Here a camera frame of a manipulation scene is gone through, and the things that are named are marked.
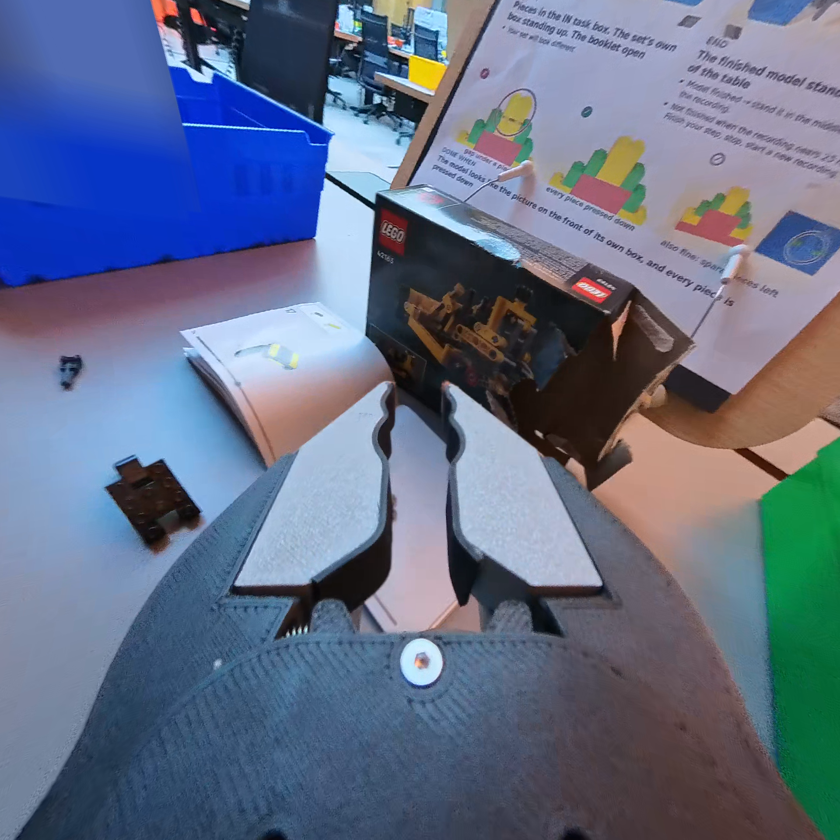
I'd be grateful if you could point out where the yellow box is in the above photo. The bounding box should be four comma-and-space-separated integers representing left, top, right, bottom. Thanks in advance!
408, 54, 448, 91

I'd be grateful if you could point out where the blue plastic bin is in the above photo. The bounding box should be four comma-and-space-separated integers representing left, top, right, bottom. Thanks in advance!
0, 66, 334, 287

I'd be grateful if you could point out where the black lego set box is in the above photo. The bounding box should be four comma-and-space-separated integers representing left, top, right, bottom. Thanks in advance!
365, 185, 695, 490

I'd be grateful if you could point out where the green bin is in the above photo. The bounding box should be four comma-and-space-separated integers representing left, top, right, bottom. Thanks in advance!
760, 438, 840, 840

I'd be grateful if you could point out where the black lego plate piece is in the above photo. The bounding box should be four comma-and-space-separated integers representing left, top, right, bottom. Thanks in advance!
105, 456, 202, 546

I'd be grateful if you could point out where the black cabinet panel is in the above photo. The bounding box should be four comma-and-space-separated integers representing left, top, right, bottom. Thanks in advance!
239, 0, 339, 126

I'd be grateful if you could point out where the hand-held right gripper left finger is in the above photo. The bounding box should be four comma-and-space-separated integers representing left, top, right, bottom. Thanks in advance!
233, 382, 396, 611

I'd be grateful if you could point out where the printed instruction sheet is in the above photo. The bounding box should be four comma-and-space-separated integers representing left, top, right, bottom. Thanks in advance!
436, 0, 840, 395

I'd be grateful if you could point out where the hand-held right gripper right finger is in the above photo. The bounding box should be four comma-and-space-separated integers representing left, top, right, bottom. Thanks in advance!
441, 382, 605, 606

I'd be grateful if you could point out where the black office chair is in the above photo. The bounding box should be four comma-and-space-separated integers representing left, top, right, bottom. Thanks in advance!
354, 10, 396, 126

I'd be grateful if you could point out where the wooden office desk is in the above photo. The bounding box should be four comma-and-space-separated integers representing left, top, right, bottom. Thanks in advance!
374, 72, 437, 126

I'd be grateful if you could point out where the white instruction booklet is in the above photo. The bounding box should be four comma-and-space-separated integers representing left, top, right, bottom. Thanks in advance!
180, 302, 395, 467

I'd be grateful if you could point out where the wooden display board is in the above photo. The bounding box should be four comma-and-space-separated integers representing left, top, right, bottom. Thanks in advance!
390, 0, 840, 450

